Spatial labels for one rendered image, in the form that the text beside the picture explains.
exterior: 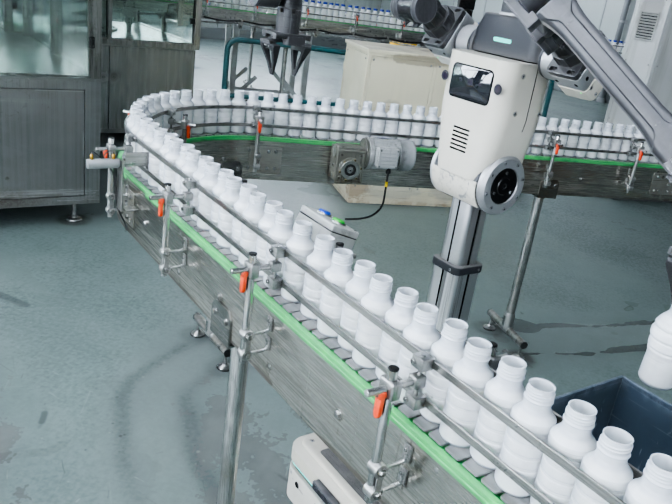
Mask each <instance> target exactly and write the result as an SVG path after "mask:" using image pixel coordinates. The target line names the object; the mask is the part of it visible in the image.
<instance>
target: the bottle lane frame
mask: <svg viewBox="0 0 672 504"><path fill-rule="evenodd" d="M126 183H127V184H128V185H129V189H130V190H131V191H132V192H133V193H134V194H135V206H136V207H137V208H138V209H139V211H134V228H132V227H131V226H130V225H129V224H128V223H127V222H126V221H125V222H126V225H127V231H128V232H129V233H130V234H131V235H132V237H133V238H134V239H135V240H136V241H137V242H138V243H139V244H140V245H141V246H142V247H143V248H144V249H145V251H146V252H147V253H148V254H149V255H150V256H151V257H152V258H153V259H154V260H155V261H156V262H157V263H158V265H159V264H160V263H161V254H160V253H159V250H160V248H161V247H162V231H163V216H161V217H159V216H158V201H157V200H152V201H150V200H149V196H153V195H155V194H153V193H152V192H151V190H149V189H148V188H146V186H144V185H143V184H142V182H140V181H138V180H137V178H135V177H134V176H132V175H131V174H127V178H126ZM184 237H186V238H187V250H183V251H182V252H175V253H172V254H171V256H170V257H169V266H175V265H180V264H182V256H183V253H185V254H186V266H182V267H181V268H174V269H171V271H170V272H169V273H168V275H169V276H170V278H171V279H172V280H173V281H174V282H175V283H176V284H177V285H178V286H179V287H180V288H181V289H182V290H183V292H184V293H185V294H186V295H187V296H188V297H189V298H190V299H191V300H192V301H193V302H194V303H195V304H196V306H197V307H198V308H199V309H200V310H201V311H202V312H203V313H204V314H205V315H206V316H207V317H208V318H209V320H210V321H211V309H212V302H213V301H214V299H216V298H217V299H218V300H219V301H220V302H221V303H222V304H223V305H224V306H225V307H226V308H227V309H228V310H229V311H230V313H231V317H232V329H231V340H230V342H231V343H232V344H233V345H234V347H235V348H236V349H238V348H239V347H240V342H241V338H240V336H239V334H238V333H239V330H240V329H241V328H242V321H243V311H244V300H245V292H244V293H240V274H233V275H231V274H230V269H231V268H237V267H236V266H235V265H234V264H233V262H230V261H229V260H228V259H227V258H226V256H224V255H223V254H221V253H220V252H219V250H218V249H216V248H215V247H213V246H212V244H210V243H209V242H208V241H207V240H206V238H203V237H202V236H201V235H200V234H199V233H198V232H196V231H195V230H194V229H193V227H191V226H190V225H188V224H187V222H185V221H184V220H183V219H182V217H179V216H178V215H177V214H176V212H174V211H173V210H171V208H170V223H169V243H168V248H169V249H170V250H176V249H181V248H183V239H184ZM256 283H257V282H254V291H253V301H252V311H251V321H250V330H251V331H252V332H256V331H261V330H265V329H267V319H268V315H270V316H271V317H272V318H273V319H274V321H273V329H272V332H271V331H268V332H267V333H265V334H259V335H254V338H253V340H252V341H251V345H250V351H253V350H258V349H262V348H264V347H265V338H266V334H268V335H269V336H270V337H271V347H270V350H266V351H264V352H261V353H256V354H252V357H251V359H250V360H248V362H249V363H250V364H251V365H252V366H253V367H254V368H255V369H256V370H257V371H258V372H259V373H260V375H261V376H262V377H263V378H264V379H265V380H266V381H267V382H268V383H269V384H270V385H271V386H272V388H273V389H274V390H275V391H276V392H277V393H278V394H279V395H280V396H281V397H282V398H283V399H284V400H285V402H286V403H287V404H288V405H289V406H290V407H291V408H292V409H293V410H294V411H295V412H296V413H297V414H298V416H299V417H300V418H301V419H302V420H303V421H304V422H305V423H306V424H307V425H308V426H309V427H310V428H311V430H312V431H313V432H314V433H315V434H316V435H317V436H318V437H319V438H320V439H321V440H322V441H323V442H324V444H325V445H326V446H327V447H328V448H329V449H330V450H331V451H332V452H333V453H334V454H335V455H336V456H337V458H338V459H339V460H340V461H341V462H342V463H343V464H344V465H345V466H346V467H347V468H348V469H349V471H350V472H351V473H352V474H353V475H354V476H355V477H356V478H357V479H358V480H359V481H360V482H361V483H362V485H363V486H364V484H365V483H366V482H367V481H368V475H369V471H368V470H367V463H368V462H369V460H371V459H372V454H373V448H374V443H375V437H376V432H377V427H378V421H379V418H374V416H373V410H374V403H375V396H372V397H368V398H366V397H365V395H364V390H366V389H370V388H373V386H371V382H373V381H366V380H365V379H363V378H362V377H361V376H360V375H359V374H358V371H359V370H353V369H352V368H351V367H350V366H349V365H348V364H346V363H345V362H346V360H348V359H346V360H342V359H341V358H340V357H338V356H337V355H336V354H335V353H334V350H336V349H333V350H331V349H329V348H328V347H327V346H326V345H325V344H324V343H323V340H319V339H318V338H317V337H316V336H315V335H313V334H312V331H314V330H311V331H310V330H308V329H307V328H305V327H304V326H303V325H302V322H299V321H298V320H296V319H295V318H294V317H293V316H292V313H288V312H287V311H286V310H285V309H284V308H283V307H282V306H283V305H279V304H278V303H277V302H276V301H275V300H274V299H273V298H274V297H270V296H269V295H268V294H267V293H266V292H265V289H261V288H260V287H259V286H258V285H257V284H256ZM399 406H400V405H393V404H392V410H391V415H390V420H389V425H388V430H387V436H386V441H385V446H384V451H383V457H382V462H383V463H384V464H385V465H387V464H389V463H392V462H395V461H398V460H400V459H403V458H402V453H403V448H404V444H405V442H406V441H407V442H408V443H409V444H410V445H411V446H412V447H413V452H412V457H411V462H410V463H407V462H405V463H403V464H402V465H403V466H404V467H405V468H406V469H407V470H408V476H407V481H406V485H405V486H403V485H400V486H398V487H396V488H393V489H391V490H388V491H385V492H383V495H382V498H381V499H380V500H377V501H378V502H379V503H380V504H505V503H504V502H503V501H502V500H501V495H503V494H504V493H505V492H504V493H499V494H494V493H493V492H492V491H491V490H490V489H488V488H487V487H486V486H485V485H484V484H483V483H482V482H481V479H482V478H483V477H485V476H481V477H475V476H474V475H473V474H471V473H470V472H469V471H468V470H467V469H466V468H465V467H463V462H465V461H466V460H463V461H457V460H455V459H454V458H453V457H452V456H451V455H450V454H449V453H448V452H446V451H445V448H446V447H447V446H449V445H446V446H440V445H438V444H437V443H436V442H435V441H434V440H433V439H432V438H430V437H429V433H430V432H432V431H428V432H424V431H423V430H421V429H420V428H419V427H418V426H417V425H416V424H415V423H413V419H415V418H417V417H415V418H408V417H407V416H405V415H404V414H403V413H402V412H401V411H400V410H399V409H398V407H399Z"/></svg>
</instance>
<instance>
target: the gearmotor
mask: <svg viewBox="0 0 672 504"><path fill-rule="evenodd" d="M416 156H417V151H416V146H415V144H414V142H413V141H411V140H402V139H392V138H383V137H365V138H362V139H361V141H360V143H359V145H358V144H351V143H336V144H332V149H331V157H330V164H329V172H328V176H329V182H330V183H331V184H334V183H344V184H361V182H362V176H363V169H380V170H386V172H385V173H386V174H387V176H386V181H385V189H384V196H383V201H382V204H381V206H380V208H379V209H378V210H377V211H376V212H375V213H373V214H372V215H369V216H366V217H360V218H345V220H361V219H366V218H370V217H372V216H374V215H376V214H377V213H378V212H379V211H380V210H381V208H382V207H383V205H384V202H385V197H386V190H387V186H388V177H389V174H391V170H398V171H410V170H412V168H413V167H414V165H415V162H416Z"/></svg>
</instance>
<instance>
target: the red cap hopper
mask: <svg viewBox="0 0 672 504"><path fill-rule="evenodd" d="M231 31H232V24H226V31H225V45H226V43H227V42H228V41H229V40H230V39H231ZM239 31H240V28H239V27H237V24H234V25H233V38H234V37H239ZM238 44H239V43H235V44H233V45H232V51H231V64H230V77H229V81H228V82H227V89H228V90H230V93H235V90H243V91H258V92H264V93H265V92H272V93H275V94H279V90H274V89H263V88H252V87H248V86H249V85H250V84H252V83H253V82H254V81H255V80H256V79H257V77H256V76H255V75H254V76H253V77H252V78H251V79H250V80H249V81H247V82H246V83H245V84H244V85H243V86H235V81H236V79H238V78H239V77H240V76H241V75H242V74H243V73H245V72H246V71H247V70H248V68H247V67H244V68H243V69H242V70H241V71H240V72H239V73H237V74H236V69H237V56H238ZM225 45H224V49H225ZM310 54H311V51H310V53H309V54H308V56H307V57H306V58H305V60H304V61H303V66H302V75H301V84H300V93H299V95H302V97H303V99H304V100H305V97H306V88H307V80H308V71H309V63H310ZM294 85H295V76H293V75H292V70H291V66H290V75H289V84H288V82H287V81H286V80H285V83H284V89H285V90H284V92H283V93H285V94H288V98H293V99H294V94H296V93H295V91H294Z"/></svg>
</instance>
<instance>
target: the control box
mask: <svg viewBox="0 0 672 504"><path fill-rule="evenodd" d="M332 218H333V216H332V215H327V214H325V213H323V212H321V211H319V209H314V208H311V207H308V206H307V205H306V206H305V205H302V207H301V210H300V212H299V214H298V216H297V219H296V220H307V221H310V222H312V223H313V224H312V227H313V229H312V235H311V239H312V240H315V239H316V235H318V234H327V235H331V236H333V237H334V238H335V239H334V242H335V244H334V249H336V242H343V243H344V247H343V248H346V249H350V250H352V248H353V246H354V244H355V241H356V239H357V237H358V235H359V233H358V232H357V231H356V230H354V229H352V228H350V227H349V226H347V225H346V224H342V223H340V222H337V221H335V220H334V219H332Z"/></svg>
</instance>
